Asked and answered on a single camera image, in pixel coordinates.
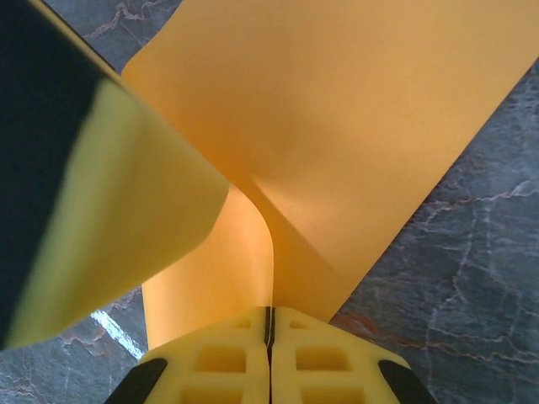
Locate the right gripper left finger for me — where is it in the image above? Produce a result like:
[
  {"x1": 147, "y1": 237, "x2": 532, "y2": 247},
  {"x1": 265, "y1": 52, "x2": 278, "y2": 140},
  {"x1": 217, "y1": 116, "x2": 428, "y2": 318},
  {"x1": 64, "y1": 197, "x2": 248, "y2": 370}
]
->
[{"x1": 104, "y1": 308, "x2": 270, "y2": 404}]

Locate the orange square paper sheet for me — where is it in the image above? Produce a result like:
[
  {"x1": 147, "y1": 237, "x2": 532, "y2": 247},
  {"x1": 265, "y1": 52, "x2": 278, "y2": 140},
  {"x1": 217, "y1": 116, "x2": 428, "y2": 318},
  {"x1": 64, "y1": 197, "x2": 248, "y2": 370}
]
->
[{"x1": 120, "y1": 0, "x2": 539, "y2": 353}]

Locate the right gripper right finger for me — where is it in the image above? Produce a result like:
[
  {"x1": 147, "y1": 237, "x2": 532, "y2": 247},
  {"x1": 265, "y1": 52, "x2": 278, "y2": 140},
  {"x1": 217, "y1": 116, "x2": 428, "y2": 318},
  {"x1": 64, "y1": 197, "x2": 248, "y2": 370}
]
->
[{"x1": 270, "y1": 308, "x2": 430, "y2": 404}]

